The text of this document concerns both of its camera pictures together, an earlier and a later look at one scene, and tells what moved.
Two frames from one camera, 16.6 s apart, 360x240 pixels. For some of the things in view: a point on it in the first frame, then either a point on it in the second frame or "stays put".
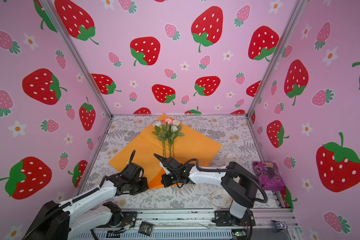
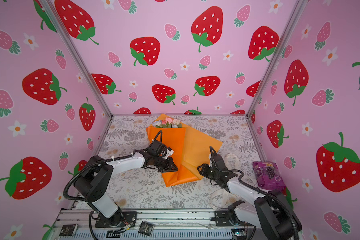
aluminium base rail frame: [167, 224] stays put
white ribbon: [220, 197] stays put
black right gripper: [164, 180] → [203, 169]
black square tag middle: [146, 229] stays put
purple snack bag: [269, 175] stays put
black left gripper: [145, 186] → [169, 166]
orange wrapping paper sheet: [145, 144] → [191, 148]
